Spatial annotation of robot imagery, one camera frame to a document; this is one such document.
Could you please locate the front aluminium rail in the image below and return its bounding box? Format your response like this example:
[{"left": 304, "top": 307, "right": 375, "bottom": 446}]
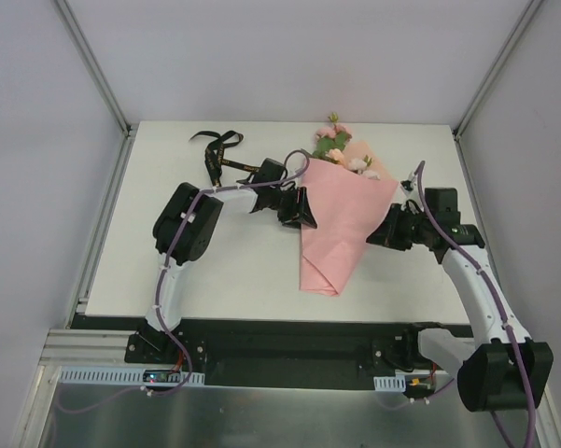
[{"left": 41, "top": 329, "right": 542, "bottom": 377}]

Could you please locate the pink fake flower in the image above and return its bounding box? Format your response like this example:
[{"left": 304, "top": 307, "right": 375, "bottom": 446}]
[{"left": 313, "top": 112, "right": 352, "bottom": 161}]

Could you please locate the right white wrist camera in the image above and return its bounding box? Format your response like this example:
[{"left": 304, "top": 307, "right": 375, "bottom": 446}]
[{"left": 400, "top": 170, "right": 418, "bottom": 194}]

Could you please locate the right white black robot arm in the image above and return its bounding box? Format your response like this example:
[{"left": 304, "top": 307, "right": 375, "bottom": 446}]
[{"left": 368, "top": 181, "right": 554, "bottom": 412}]

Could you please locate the right white cable duct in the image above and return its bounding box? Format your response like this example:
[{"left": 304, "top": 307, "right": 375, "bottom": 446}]
[{"left": 373, "top": 374, "right": 407, "bottom": 393}]

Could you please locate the pink wrapping paper sheet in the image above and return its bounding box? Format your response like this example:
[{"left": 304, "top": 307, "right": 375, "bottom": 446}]
[{"left": 300, "top": 141, "right": 400, "bottom": 296}]

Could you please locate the aluminium frame post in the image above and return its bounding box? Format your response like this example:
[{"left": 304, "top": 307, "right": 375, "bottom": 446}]
[
  {"left": 453, "top": 0, "right": 546, "bottom": 142},
  {"left": 51, "top": 0, "right": 132, "bottom": 135}
]

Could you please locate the black ribbon gold lettering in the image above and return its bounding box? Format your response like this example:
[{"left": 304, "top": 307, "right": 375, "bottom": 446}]
[{"left": 190, "top": 131, "right": 259, "bottom": 188}]

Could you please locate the right aluminium frame post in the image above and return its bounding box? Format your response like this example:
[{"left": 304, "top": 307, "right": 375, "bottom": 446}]
[{"left": 453, "top": 0, "right": 546, "bottom": 142}]

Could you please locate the left aluminium frame post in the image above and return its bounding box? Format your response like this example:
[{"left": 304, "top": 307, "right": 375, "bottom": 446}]
[{"left": 51, "top": 0, "right": 132, "bottom": 135}]

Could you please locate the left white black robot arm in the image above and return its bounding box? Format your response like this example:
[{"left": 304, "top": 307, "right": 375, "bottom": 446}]
[{"left": 133, "top": 156, "right": 317, "bottom": 363}]

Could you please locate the peach fake flower stem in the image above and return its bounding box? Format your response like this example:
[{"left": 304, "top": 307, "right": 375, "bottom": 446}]
[{"left": 327, "top": 148, "right": 347, "bottom": 167}]

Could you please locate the white cable duct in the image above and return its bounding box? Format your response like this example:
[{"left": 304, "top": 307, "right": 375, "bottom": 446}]
[
  {"left": 60, "top": 367, "right": 205, "bottom": 387},
  {"left": 373, "top": 374, "right": 407, "bottom": 393}
]

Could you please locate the pale pink fake flower stem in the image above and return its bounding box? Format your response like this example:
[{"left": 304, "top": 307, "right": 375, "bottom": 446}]
[{"left": 346, "top": 156, "right": 381, "bottom": 180}]

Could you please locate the left white cable duct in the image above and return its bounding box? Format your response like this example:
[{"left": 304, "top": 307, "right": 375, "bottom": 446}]
[{"left": 60, "top": 367, "right": 205, "bottom": 387}]

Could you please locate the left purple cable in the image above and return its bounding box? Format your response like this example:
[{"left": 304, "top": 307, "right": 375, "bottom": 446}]
[{"left": 142, "top": 148, "right": 312, "bottom": 398}]

